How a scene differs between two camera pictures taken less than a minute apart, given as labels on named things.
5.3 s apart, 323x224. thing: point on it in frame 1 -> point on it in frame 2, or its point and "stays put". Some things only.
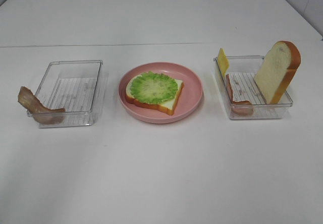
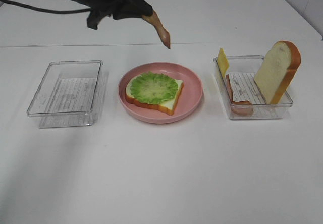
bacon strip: x=37 y=110 -> x=164 y=35
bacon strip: x=244 y=107 stays put
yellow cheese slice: x=223 y=61 stays put
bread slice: x=277 y=70 stays put
